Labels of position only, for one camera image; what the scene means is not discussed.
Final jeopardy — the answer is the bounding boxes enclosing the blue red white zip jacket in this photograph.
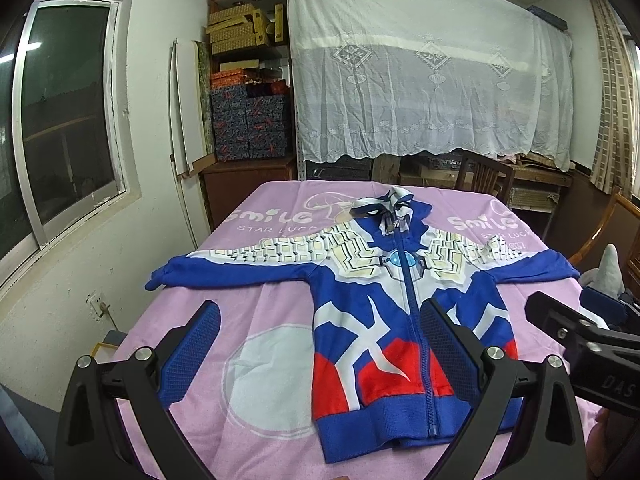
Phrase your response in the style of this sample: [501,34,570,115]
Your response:
[146,186,577,464]

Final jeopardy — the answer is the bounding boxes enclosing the wooden armchair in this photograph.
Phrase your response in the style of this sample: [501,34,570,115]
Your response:
[570,188,639,289]

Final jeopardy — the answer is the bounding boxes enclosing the pink printed bed sheet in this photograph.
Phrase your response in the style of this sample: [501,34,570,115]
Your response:
[119,181,580,479]

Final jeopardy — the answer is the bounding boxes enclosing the beige checked curtain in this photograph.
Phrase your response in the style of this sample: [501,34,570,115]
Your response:
[589,0,637,197]

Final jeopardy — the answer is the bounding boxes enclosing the dark wooden chair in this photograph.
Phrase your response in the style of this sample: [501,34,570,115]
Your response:
[454,151,515,206]

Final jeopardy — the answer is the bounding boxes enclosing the brown wooden cabinet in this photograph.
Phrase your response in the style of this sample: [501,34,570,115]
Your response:
[200,156,296,230]

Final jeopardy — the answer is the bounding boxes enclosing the stack of patterned boxes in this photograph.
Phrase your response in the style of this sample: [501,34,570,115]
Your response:
[209,68,291,162]

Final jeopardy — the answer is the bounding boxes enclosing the white lace curtain cloth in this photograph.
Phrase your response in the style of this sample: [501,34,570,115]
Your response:
[286,0,574,170]

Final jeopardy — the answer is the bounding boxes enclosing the yellow cardboard boxes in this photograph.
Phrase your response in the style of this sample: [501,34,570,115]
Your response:
[206,3,285,55]

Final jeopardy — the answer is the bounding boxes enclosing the wall power socket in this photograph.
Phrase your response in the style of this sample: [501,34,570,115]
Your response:
[86,292,110,318]

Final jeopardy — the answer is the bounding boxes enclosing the aluminium frame window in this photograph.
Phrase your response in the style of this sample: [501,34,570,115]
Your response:
[1,0,132,281]

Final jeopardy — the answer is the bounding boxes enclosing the white boards against wall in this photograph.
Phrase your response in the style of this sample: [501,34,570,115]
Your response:
[169,39,215,178]

